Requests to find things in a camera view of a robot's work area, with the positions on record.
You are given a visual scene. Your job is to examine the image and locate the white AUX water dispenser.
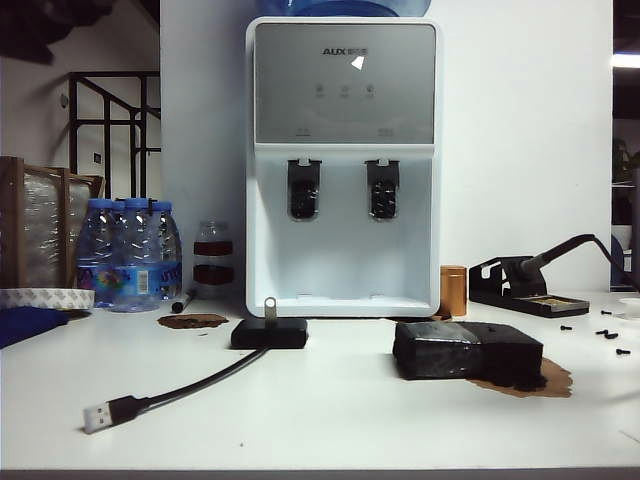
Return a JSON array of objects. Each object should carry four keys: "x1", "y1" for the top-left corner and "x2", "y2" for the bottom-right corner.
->
[{"x1": 244, "y1": 15, "x2": 442, "y2": 320}]

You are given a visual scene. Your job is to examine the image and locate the black USB hub cable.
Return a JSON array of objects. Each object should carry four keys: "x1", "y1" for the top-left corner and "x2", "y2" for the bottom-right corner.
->
[{"x1": 82, "y1": 346, "x2": 271, "y2": 435}]

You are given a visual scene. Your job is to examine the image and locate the black USB hub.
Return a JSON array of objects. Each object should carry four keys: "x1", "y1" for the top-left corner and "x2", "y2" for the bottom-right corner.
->
[{"x1": 230, "y1": 318, "x2": 309, "y2": 350}]

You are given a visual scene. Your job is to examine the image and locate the black marker pen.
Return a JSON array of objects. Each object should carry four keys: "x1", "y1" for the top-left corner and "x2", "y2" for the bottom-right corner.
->
[{"x1": 171, "y1": 288, "x2": 197, "y2": 314}]

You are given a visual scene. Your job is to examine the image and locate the black soldering iron with cable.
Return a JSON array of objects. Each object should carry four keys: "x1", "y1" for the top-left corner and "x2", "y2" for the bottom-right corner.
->
[{"x1": 517, "y1": 232, "x2": 640, "y2": 292}]

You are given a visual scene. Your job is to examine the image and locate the blue water jug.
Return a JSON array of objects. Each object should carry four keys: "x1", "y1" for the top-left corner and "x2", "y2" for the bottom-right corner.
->
[{"x1": 255, "y1": 0, "x2": 434, "y2": 19}]

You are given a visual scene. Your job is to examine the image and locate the black soldering iron stand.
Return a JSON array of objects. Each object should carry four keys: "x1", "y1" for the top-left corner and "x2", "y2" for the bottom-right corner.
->
[{"x1": 469, "y1": 255, "x2": 591, "y2": 319}]

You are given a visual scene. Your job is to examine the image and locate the wooden crate with plastic wrap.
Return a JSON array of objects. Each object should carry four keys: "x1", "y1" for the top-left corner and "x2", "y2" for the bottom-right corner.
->
[{"x1": 0, "y1": 155, "x2": 107, "y2": 291}]

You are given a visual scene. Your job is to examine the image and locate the black stair railing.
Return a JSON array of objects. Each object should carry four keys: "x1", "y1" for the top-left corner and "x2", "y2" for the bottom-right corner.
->
[{"x1": 68, "y1": 71, "x2": 162, "y2": 199}]

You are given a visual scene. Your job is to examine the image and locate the black dispenser tap lever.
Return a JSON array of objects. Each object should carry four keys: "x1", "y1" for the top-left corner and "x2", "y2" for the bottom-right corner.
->
[
  {"x1": 364, "y1": 158, "x2": 401, "y2": 221},
  {"x1": 287, "y1": 158, "x2": 323, "y2": 222}
]

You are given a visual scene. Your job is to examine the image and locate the water bottle with barcode label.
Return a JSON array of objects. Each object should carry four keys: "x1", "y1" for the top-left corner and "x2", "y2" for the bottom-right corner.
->
[{"x1": 112, "y1": 197, "x2": 162, "y2": 312}]

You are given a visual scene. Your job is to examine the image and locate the copper metal cylinder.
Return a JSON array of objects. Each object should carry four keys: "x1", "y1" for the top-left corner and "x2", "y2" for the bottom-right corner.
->
[{"x1": 439, "y1": 264, "x2": 469, "y2": 317}]

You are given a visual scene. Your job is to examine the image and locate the white tape roll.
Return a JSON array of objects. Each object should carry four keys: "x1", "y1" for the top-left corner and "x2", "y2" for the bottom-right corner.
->
[{"x1": 0, "y1": 287, "x2": 96, "y2": 311}]

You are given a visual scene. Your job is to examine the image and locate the clear bottle with red bands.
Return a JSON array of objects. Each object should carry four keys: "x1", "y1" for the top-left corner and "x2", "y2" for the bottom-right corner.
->
[{"x1": 193, "y1": 219, "x2": 235, "y2": 300}]

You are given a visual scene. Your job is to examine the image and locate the black sponge block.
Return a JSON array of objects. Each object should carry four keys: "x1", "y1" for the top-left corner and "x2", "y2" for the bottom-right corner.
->
[{"x1": 392, "y1": 321, "x2": 545, "y2": 382}]

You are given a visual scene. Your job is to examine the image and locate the blue cloth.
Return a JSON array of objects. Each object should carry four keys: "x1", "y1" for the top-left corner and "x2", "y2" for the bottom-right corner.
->
[{"x1": 0, "y1": 306, "x2": 71, "y2": 350}]

